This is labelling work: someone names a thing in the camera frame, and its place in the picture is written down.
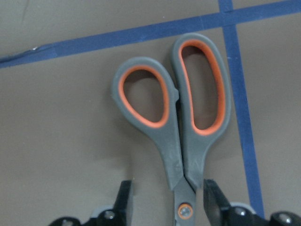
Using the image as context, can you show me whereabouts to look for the grey orange scissors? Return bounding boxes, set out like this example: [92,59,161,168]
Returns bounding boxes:
[111,33,231,226]

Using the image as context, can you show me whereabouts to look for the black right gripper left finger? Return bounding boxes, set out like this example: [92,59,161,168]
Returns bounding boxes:
[113,180,133,226]

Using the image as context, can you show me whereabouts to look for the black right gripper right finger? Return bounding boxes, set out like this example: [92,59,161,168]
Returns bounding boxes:
[203,179,231,226]

